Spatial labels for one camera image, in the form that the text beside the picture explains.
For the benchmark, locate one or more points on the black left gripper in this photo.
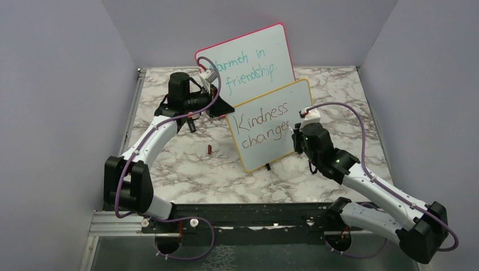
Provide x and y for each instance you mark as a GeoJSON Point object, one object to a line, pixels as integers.
{"type": "Point", "coordinates": [218, 107]}

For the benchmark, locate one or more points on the black orange highlighter marker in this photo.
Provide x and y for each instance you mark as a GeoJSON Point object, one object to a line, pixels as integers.
{"type": "Point", "coordinates": [191, 125]}

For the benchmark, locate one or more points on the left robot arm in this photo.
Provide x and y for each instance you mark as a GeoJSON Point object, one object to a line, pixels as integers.
{"type": "Point", "coordinates": [127, 182]}

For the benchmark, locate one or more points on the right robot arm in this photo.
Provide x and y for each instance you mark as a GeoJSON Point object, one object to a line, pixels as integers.
{"type": "Point", "coordinates": [418, 228]}

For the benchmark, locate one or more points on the yellow framed whiteboard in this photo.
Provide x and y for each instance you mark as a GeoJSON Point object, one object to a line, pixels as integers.
{"type": "Point", "coordinates": [261, 127]}

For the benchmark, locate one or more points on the pink framed whiteboard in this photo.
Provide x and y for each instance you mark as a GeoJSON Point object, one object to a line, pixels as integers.
{"type": "Point", "coordinates": [251, 64]}

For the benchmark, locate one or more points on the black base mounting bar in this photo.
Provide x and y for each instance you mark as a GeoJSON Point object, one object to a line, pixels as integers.
{"type": "Point", "coordinates": [228, 224]}

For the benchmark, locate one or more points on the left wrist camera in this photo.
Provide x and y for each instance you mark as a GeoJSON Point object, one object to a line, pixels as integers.
{"type": "Point", "coordinates": [207, 77]}

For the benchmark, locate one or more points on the aluminium table edge rail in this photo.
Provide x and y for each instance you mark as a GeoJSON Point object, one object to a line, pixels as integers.
{"type": "Point", "coordinates": [128, 127]}

